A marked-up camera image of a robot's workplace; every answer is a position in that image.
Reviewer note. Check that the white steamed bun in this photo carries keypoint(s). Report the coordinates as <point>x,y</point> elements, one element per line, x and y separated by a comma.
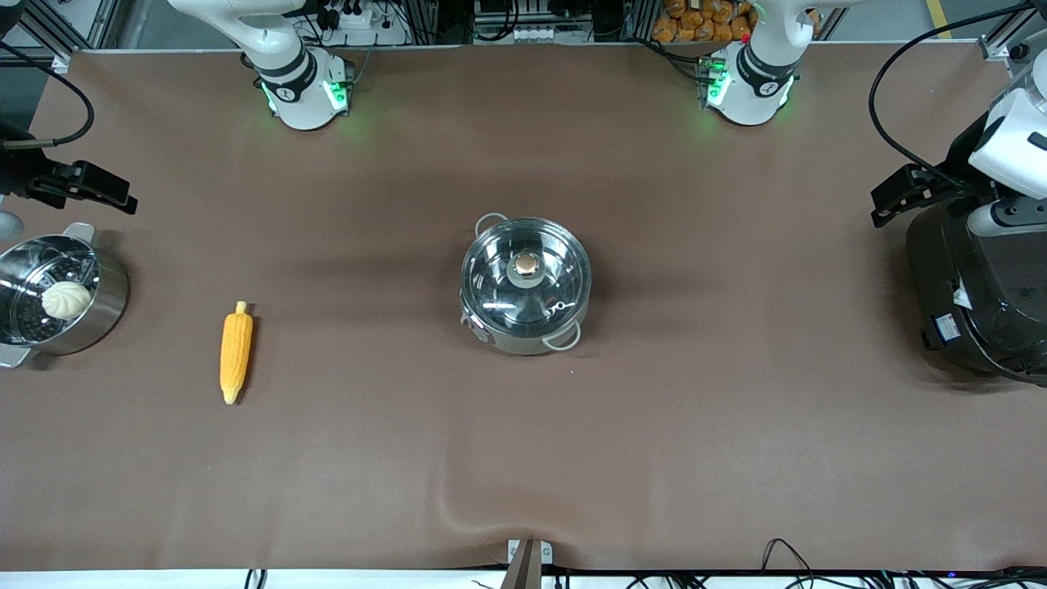
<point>65,300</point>

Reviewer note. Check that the brown table mat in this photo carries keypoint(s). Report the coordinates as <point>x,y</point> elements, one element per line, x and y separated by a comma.
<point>654,450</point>

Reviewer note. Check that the yellow corn cob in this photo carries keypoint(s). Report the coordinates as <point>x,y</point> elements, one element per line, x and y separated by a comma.
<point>236,352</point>

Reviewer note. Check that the glass lid with copper knob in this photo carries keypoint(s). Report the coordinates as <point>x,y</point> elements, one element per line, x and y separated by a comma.
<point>491,278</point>

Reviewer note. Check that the aluminium frame profile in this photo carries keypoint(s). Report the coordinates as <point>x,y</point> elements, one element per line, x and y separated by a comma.
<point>1010,37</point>
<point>74,37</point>

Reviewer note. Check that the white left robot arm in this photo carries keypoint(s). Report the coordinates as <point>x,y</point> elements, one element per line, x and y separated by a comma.
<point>761,90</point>

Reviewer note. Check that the black rice cooker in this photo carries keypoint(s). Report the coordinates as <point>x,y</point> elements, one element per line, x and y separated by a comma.
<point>981,311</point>

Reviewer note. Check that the bag of orange items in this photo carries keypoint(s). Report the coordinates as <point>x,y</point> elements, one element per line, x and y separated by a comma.
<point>695,20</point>

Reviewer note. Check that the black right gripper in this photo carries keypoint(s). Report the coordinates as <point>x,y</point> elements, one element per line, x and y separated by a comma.
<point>18,173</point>

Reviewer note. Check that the small steel pot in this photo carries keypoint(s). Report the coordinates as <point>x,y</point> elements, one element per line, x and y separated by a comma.
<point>523,344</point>

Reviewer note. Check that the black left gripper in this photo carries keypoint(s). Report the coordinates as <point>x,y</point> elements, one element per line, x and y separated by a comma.
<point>955,182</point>

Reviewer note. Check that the white power strip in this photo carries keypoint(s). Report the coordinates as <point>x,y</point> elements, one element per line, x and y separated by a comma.
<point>536,33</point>
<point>352,18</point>

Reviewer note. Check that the steel steamer pot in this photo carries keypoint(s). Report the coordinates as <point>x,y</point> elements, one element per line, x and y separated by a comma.
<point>98,319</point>

